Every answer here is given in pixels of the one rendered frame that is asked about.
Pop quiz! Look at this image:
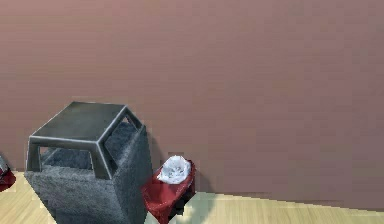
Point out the white mop wringer insert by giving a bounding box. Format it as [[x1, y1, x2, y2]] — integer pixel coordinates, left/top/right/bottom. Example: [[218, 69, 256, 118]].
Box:
[[156, 155, 193, 185]]

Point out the grey stone trash bin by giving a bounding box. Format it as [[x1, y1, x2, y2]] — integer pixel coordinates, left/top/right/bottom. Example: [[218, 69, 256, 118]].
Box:
[[23, 101, 154, 224]]

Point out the red round object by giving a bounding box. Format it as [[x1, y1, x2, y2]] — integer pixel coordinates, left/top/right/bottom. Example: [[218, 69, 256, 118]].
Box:
[[0, 155, 17, 193]]

